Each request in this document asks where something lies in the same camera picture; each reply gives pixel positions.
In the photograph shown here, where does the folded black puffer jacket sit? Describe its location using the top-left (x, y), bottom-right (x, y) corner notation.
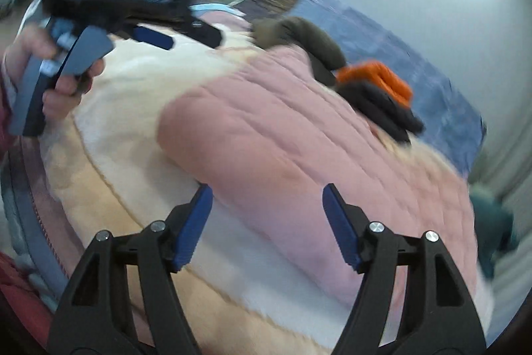
top-left (338, 83), bottom-right (425, 143)

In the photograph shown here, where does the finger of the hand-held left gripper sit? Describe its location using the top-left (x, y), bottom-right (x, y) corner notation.
top-left (182, 8), bottom-right (224, 49)
top-left (132, 26), bottom-right (175, 51)

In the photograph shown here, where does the pink quilted jacket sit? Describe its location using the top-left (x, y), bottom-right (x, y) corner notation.
top-left (157, 46), bottom-right (483, 308)

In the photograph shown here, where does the folded orange puffer jacket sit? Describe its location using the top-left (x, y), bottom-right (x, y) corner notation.
top-left (336, 62), bottom-right (414, 108)

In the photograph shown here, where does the person's left forearm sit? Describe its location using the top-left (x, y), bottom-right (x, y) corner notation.
top-left (0, 64), bottom-right (19, 148)

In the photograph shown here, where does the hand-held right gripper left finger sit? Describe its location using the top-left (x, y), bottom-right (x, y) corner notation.
top-left (47, 184), bottom-right (214, 355)

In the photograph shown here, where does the cream fleece blanket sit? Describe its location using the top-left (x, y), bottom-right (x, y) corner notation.
top-left (39, 12), bottom-right (495, 355)

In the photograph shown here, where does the teal cloth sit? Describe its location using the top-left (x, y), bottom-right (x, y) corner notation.
top-left (469, 184), bottom-right (516, 276)

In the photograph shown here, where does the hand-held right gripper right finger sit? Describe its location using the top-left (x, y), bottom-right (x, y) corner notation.
top-left (322, 183), bottom-right (487, 355)

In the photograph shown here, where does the person's red clothing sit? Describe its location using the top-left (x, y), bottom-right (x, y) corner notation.
top-left (0, 251), bottom-right (53, 339)

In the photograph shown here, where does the person's left hand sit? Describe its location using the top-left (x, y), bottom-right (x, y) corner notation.
top-left (2, 24), bottom-right (106, 119)

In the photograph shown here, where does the folded brown fleece garment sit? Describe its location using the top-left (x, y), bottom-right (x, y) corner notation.
top-left (251, 16), bottom-right (347, 85)

